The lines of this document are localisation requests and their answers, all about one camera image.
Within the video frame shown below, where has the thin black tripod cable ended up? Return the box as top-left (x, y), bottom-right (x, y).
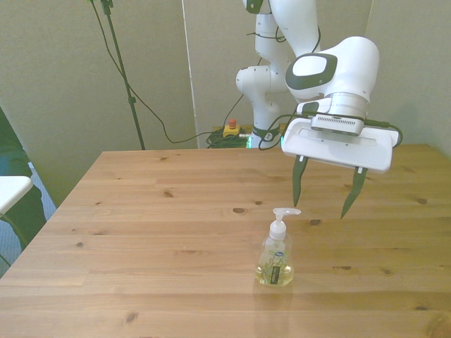
top-left (87, 0), bottom-right (247, 145)

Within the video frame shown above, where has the clear sanitizer pump bottle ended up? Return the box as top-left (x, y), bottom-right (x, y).
top-left (254, 206), bottom-right (302, 288)

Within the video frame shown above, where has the yellow emergency stop button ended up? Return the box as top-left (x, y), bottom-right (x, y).
top-left (222, 118), bottom-right (247, 139)

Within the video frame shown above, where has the white side table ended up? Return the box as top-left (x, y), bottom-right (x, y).
top-left (0, 175), bottom-right (32, 215)

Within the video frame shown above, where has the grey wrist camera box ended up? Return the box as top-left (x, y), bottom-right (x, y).
top-left (309, 113), bottom-right (366, 137)

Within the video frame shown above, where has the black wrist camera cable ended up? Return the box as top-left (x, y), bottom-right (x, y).
top-left (259, 111), bottom-right (403, 151)

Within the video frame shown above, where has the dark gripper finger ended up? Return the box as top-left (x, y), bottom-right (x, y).
top-left (340, 167), bottom-right (369, 220)
top-left (292, 155), bottom-right (310, 208)

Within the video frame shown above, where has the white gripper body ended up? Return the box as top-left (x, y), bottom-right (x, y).
top-left (280, 116), bottom-right (395, 175)

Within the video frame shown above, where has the coiled green cable bundle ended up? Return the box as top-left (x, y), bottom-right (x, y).
top-left (206, 130), bottom-right (249, 149)

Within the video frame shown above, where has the black camera tripod stand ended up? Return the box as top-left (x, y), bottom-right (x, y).
top-left (100, 0), bottom-right (147, 151)

